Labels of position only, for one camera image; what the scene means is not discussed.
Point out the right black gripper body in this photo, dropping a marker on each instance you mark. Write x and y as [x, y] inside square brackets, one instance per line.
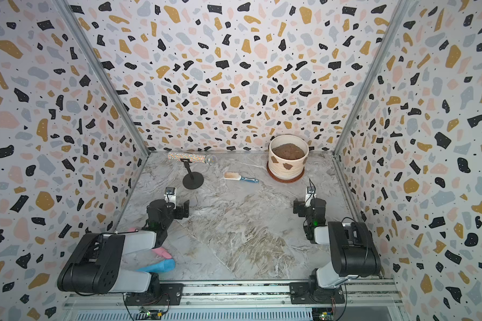
[301, 206]

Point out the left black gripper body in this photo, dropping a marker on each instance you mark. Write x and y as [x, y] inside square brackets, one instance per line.
[179, 208]

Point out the cream ceramic pot with soil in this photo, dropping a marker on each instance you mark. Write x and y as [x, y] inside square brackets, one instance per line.
[287, 149]

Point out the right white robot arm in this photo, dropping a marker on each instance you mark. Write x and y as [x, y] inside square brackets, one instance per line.
[352, 250]

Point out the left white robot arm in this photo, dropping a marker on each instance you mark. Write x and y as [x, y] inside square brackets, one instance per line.
[95, 265]

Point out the glitter tube on black stand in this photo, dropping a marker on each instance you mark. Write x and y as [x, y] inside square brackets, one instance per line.
[192, 180]

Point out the pink silicone tool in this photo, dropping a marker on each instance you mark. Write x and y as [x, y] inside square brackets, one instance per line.
[162, 252]

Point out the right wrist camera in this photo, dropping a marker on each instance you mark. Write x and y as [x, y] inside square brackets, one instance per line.
[310, 194]

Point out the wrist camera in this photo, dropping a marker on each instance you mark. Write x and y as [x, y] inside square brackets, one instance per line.
[310, 194]
[170, 195]

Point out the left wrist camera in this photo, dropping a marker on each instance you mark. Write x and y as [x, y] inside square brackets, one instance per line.
[170, 195]

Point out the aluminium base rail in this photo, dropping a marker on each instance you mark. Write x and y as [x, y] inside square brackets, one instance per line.
[362, 299]

